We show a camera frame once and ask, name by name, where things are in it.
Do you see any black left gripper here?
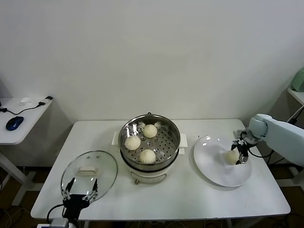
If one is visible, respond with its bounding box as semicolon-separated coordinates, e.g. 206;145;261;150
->
61;178;98;220

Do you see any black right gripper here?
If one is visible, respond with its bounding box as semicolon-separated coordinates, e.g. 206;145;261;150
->
230;139;250;166

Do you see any white steamed baozi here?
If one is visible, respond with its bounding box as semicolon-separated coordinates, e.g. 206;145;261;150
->
138;149;157;164
143;124;158;138
224;150;240;166
124;136;141;151

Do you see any glass pot lid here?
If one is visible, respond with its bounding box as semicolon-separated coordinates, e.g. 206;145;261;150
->
61;150;119;204

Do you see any stainless steel steamer basket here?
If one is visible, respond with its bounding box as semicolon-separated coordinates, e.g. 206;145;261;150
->
118;114;181;172

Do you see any white round plate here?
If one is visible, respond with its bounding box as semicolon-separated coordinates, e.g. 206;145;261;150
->
193;135;252;188

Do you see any white electric cooking pot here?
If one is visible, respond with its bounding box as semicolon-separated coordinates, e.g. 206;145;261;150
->
111;131;188;185

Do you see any white side table with mouse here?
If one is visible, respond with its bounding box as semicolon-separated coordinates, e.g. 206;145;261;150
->
0;96;54;206

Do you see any mint green appliance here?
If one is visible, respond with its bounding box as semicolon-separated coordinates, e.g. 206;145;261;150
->
291;67;304;93

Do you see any blue computer mouse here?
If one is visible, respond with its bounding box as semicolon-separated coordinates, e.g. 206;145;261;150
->
6;116;25;131

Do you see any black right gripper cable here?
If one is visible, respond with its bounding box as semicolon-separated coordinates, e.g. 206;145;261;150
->
247;142;276;159

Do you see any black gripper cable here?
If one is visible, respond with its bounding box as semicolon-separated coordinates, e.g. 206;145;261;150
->
47;203;65;221
247;142;276;159

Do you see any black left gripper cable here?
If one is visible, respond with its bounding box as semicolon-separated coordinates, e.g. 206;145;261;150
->
47;203;65;221

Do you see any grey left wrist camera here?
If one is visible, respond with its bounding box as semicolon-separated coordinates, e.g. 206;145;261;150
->
37;218;70;228

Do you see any thin white cable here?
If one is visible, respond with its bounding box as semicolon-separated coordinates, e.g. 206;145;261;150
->
287;109;300;123

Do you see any black cable with connectors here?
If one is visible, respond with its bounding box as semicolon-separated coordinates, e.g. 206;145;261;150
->
0;96;53;114

